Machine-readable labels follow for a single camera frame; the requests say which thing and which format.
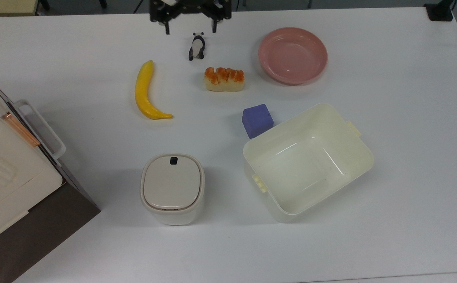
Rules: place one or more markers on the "purple cube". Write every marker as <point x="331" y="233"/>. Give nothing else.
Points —
<point x="256" y="120"/>

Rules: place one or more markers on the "small panda figurine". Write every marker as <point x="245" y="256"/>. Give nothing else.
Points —
<point x="197" y="47"/>

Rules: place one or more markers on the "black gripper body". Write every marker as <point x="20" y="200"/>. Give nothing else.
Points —
<point x="191" y="7"/>

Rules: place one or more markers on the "dark brown wooden box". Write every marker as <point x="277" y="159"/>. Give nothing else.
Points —
<point x="35" y="239"/>

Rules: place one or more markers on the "pink plate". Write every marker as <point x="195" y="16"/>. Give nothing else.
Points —
<point x="292" y="55"/>

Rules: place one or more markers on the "light wooden table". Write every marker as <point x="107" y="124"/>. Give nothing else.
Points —
<point x="4" y="6"/>

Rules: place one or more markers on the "small white lidded bin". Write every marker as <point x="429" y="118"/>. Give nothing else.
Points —
<point x="172" y="188"/>

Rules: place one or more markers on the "cream plastic tub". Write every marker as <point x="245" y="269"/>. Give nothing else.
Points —
<point x="311" y="173"/>

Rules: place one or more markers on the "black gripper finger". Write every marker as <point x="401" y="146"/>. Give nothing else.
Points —
<point x="214" y="26"/>
<point x="167" y="27"/>

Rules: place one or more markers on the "toy bread with orange glaze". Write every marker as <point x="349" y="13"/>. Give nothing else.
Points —
<point x="224" y="80"/>

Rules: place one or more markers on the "black clamp mount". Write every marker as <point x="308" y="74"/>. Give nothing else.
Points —
<point x="438" y="11"/>

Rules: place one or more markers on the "orange latch strip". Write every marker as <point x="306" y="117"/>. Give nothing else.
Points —
<point x="20" y="129"/>

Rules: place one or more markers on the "yellow toy banana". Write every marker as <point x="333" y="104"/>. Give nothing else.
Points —
<point x="142" y="90"/>

